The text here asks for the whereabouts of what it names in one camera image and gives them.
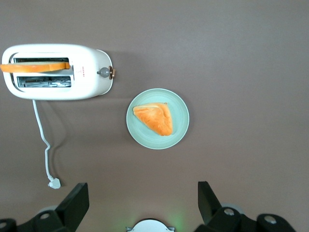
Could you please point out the toast slice with orange crust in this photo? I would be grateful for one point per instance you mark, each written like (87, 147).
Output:
(33, 67)

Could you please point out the orange triangular pastry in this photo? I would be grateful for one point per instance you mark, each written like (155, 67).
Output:
(157, 120)

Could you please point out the brown table mat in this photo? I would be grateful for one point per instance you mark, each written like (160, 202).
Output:
(241, 72)

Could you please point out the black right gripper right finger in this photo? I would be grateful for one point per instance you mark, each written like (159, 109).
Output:
(217, 220)

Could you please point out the pale green round plate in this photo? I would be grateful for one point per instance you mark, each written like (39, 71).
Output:
(179, 125)

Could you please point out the white two-slot toaster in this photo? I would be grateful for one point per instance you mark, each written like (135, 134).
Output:
(87, 60)

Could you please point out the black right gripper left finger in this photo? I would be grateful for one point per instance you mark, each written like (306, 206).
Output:
(70, 212)

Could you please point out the grey toaster lever knob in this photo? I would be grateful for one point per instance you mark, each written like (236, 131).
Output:
(104, 72)

